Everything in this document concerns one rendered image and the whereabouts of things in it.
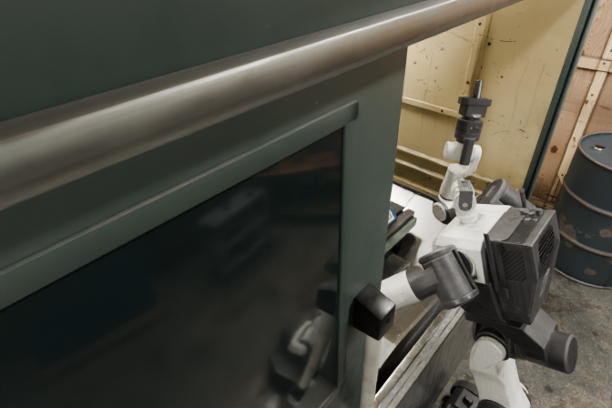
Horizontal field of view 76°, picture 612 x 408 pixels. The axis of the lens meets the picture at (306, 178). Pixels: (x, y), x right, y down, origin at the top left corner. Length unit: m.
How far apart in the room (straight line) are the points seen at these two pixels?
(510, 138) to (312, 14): 1.57
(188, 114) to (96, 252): 0.12
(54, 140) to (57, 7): 0.08
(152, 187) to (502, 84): 1.64
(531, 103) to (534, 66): 0.14
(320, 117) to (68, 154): 0.26
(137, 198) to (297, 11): 0.21
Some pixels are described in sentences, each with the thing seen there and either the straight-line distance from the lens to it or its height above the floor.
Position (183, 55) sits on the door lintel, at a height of 2.04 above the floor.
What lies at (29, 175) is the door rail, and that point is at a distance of 0.26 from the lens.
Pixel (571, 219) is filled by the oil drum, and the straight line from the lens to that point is 3.12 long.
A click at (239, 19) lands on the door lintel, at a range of 0.34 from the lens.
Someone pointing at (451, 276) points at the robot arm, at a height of 1.34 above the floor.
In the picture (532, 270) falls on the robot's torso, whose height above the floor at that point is 1.35.
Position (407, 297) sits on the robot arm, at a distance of 1.15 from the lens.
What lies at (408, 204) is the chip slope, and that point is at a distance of 2.20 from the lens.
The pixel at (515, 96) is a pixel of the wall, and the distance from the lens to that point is 1.83.
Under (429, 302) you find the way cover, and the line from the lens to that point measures 1.88.
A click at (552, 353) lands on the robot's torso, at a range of 1.44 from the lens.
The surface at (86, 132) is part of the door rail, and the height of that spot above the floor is 2.02.
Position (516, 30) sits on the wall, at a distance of 1.78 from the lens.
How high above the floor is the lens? 2.12
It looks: 33 degrees down
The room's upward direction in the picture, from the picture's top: 2 degrees counter-clockwise
